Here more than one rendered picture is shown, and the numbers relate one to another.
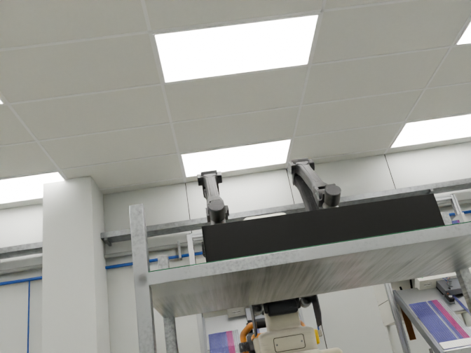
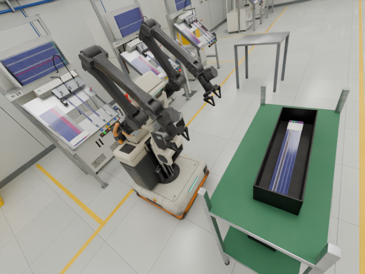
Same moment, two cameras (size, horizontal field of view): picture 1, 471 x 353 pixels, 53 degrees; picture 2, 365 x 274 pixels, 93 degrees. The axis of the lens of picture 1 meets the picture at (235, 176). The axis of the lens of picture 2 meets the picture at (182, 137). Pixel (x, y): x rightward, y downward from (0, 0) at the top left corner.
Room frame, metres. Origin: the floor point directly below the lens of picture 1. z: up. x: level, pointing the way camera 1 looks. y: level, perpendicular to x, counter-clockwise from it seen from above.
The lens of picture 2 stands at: (1.08, 0.51, 1.73)
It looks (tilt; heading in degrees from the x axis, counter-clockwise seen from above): 40 degrees down; 321
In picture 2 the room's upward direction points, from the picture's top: 19 degrees counter-clockwise
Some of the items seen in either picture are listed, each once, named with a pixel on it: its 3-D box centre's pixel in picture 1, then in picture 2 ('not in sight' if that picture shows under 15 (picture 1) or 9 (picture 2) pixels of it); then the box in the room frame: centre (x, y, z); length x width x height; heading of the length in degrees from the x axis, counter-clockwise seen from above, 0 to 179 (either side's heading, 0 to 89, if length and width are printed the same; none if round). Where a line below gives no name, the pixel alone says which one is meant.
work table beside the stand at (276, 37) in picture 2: not in sight; (259, 63); (2.17, -2.58, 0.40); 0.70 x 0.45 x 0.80; 179
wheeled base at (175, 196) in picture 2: not in sight; (170, 179); (2.24, -0.07, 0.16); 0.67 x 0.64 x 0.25; 5
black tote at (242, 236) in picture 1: (318, 241); (288, 150); (1.17, -0.18, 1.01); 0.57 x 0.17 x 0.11; 96
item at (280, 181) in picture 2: not in sight; (287, 154); (1.17, -0.18, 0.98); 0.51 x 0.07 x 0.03; 96
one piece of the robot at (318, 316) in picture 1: (282, 302); (167, 127); (1.95, -0.10, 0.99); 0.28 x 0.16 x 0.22; 95
